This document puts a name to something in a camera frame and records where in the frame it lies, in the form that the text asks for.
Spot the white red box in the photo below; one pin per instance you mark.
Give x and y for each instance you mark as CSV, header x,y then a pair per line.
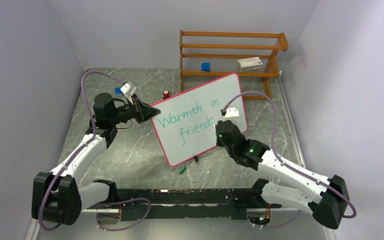
x,y
251,63

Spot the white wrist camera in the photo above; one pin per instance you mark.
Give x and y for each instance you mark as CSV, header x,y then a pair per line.
x,y
232,114
128,89

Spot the pink-framed whiteboard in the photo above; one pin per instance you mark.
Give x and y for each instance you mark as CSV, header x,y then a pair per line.
x,y
185,126

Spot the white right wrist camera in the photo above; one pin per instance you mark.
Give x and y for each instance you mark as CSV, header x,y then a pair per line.
x,y
232,114

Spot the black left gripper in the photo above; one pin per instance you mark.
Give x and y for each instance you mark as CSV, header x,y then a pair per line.
x,y
142,112

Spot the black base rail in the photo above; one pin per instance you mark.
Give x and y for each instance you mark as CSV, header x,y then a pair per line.
x,y
232,203

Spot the orange wooden rack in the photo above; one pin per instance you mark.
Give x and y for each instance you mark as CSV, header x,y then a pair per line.
x,y
223,50

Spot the blue eraser block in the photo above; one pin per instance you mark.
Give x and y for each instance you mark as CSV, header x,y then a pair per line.
x,y
118,91

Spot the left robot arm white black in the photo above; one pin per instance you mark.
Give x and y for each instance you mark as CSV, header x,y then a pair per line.
x,y
56,197

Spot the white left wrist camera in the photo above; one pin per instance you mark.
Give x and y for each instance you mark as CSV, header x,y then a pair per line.
x,y
128,89

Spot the aluminium frame rail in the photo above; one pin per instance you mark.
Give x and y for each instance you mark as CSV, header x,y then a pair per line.
x,y
50,217

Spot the blue object on rack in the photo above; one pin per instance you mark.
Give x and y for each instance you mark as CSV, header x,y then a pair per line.
x,y
205,67

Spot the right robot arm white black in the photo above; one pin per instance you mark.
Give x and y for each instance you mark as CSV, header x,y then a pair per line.
x,y
325,198

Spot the green marker cap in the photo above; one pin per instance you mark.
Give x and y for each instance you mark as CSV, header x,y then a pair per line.
x,y
183,170

